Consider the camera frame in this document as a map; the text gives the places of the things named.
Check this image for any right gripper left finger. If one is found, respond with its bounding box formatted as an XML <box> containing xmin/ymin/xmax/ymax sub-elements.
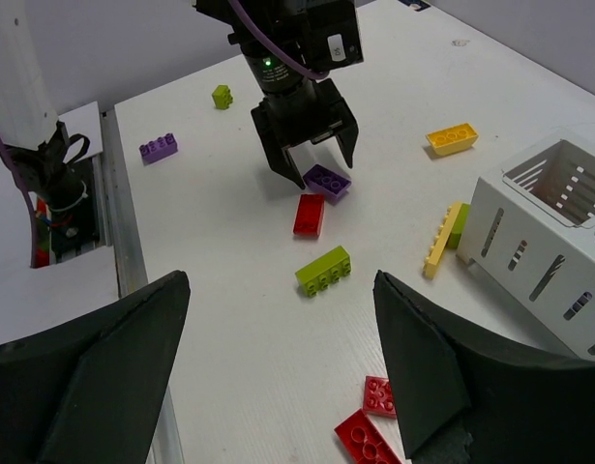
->
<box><xmin>0</xmin><ymin>271</ymin><xmax>191</xmax><ymax>463</ymax></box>

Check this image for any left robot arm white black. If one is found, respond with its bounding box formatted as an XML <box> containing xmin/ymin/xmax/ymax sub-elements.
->
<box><xmin>0</xmin><ymin>1</ymin><xmax>364</xmax><ymax>212</ymax></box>

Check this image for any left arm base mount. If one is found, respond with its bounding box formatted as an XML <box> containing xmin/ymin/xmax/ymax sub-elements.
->
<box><xmin>7</xmin><ymin>121</ymin><xmax>100</xmax><ymax>268</ymax></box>

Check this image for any white double bin container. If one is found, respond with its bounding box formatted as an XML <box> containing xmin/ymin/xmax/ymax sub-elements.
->
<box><xmin>457</xmin><ymin>130</ymin><xmax>595</xmax><ymax>362</ymax></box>

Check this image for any small red square lego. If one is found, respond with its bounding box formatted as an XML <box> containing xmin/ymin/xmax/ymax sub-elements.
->
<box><xmin>362</xmin><ymin>376</ymin><xmax>396</xmax><ymax>419</ymax></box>

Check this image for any orange yellow lego brick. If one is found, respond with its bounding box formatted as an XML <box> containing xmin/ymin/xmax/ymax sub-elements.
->
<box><xmin>426</xmin><ymin>123</ymin><xmax>479</xmax><ymax>157</ymax></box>

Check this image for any long yellow lego brick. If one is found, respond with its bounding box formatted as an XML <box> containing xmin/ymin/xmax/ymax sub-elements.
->
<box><xmin>423</xmin><ymin>201</ymin><xmax>462</xmax><ymax>279</ymax></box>

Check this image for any green long lego brick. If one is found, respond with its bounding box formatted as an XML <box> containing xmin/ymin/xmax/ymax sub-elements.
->
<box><xmin>295</xmin><ymin>246</ymin><xmax>352</xmax><ymax>298</ymax></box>

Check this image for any green lego by white bin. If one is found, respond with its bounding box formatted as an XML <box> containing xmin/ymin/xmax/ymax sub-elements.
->
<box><xmin>446</xmin><ymin>203</ymin><xmax>470</xmax><ymax>249</ymax></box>

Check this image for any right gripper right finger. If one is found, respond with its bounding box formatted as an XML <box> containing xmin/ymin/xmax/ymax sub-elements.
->
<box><xmin>373</xmin><ymin>272</ymin><xmax>595</xmax><ymax>463</ymax></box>

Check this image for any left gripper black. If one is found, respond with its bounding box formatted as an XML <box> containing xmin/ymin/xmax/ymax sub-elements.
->
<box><xmin>193</xmin><ymin>1</ymin><xmax>364</xmax><ymax>189</ymax></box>

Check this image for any small green lego left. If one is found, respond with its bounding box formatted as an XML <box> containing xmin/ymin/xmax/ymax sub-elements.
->
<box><xmin>211</xmin><ymin>84</ymin><xmax>233</xmax><ymax>110</ymax></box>

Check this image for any purple lego brick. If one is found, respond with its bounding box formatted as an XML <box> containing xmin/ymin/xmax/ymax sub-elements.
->
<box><xmin>303</xmin><ymin>164</ymin><xmax>351</xmax><ymax>204</ymax></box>
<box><xmin>138</xmin><ymin>132</ymin><xmax>178</xmax><ymax>165</ymax></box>

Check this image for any red lego brick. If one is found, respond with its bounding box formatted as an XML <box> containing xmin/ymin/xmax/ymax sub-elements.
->
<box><xmin>293</xmin><ymin>194</ymin><xmax>325</xmax><ymax>239</ymax></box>
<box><xmin>335</xmin><ymin>409</ymin><xmax>402</xmax><ymax>464</ymax></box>

